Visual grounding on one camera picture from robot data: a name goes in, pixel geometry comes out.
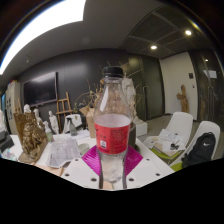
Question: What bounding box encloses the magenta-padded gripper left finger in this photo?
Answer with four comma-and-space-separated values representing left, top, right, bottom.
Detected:
62, 144, 101, 190

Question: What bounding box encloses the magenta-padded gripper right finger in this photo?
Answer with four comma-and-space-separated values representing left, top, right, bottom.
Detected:
122, 145, 175, 190

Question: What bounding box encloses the clear red-labelled drink bottle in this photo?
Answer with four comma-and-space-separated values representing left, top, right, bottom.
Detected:
93, 65, 132, 184

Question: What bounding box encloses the small white jar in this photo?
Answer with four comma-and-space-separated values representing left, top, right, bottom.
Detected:
78, 142, 91, 156

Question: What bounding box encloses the open printed magazine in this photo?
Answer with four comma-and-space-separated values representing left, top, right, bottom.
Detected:
45, 137, 82, 169

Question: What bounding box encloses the stack of papers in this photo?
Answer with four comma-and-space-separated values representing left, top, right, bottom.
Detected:
152, 128, 185, 158

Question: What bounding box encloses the white plinth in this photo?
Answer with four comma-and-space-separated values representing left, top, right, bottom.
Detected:
133, 116, 148, 138

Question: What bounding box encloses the grey spray bottle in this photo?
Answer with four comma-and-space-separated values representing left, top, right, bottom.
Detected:
68, 116, 79, 137

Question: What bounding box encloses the white bottle with green label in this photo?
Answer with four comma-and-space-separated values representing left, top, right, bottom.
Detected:
44, 120, 54, 143

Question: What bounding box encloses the plain white chair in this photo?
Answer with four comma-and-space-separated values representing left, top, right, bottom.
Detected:
63, 113, 84, 134

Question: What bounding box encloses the cardboard box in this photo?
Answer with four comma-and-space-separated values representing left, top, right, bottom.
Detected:
79, 105, 97, 139

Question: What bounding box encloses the white plaster figurine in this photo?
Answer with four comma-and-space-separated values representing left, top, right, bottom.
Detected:
33, 108, 44, 129
48, 110, 60, 135

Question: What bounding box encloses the black backpack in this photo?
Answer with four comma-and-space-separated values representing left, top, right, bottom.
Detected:
181, 131, 217, 169

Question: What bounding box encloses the golden relief sculpture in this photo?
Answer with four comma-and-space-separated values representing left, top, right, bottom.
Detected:
13, 111, 49, 164

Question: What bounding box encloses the white chair with green cushion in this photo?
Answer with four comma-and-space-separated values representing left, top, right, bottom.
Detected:
169, 120, 222, 173
149, 111, 194, 164

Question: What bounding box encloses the wooden easel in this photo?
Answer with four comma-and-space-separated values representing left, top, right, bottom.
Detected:
55, 91, 74, 134

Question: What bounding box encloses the black box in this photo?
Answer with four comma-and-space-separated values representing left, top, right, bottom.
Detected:
0, 129, 15, 154

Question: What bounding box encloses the tall white plaster statue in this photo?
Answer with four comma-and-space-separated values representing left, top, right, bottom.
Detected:
121, 77, 140, 124

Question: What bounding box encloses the wooden figure sculpture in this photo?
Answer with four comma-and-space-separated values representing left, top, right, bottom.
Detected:
176, 84, 190, 114

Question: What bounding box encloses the white plaster bust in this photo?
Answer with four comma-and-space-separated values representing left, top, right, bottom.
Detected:
23, 103, 33, 115

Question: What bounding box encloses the white cabinet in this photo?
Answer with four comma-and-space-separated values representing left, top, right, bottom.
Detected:
4, 79, 23, 136

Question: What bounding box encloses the long ceiling strip light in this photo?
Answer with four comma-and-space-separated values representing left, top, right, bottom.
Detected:
0, 0, 87, 76

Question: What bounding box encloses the dark wall screen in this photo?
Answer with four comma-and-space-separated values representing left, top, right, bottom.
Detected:
22, 71, 58, 108

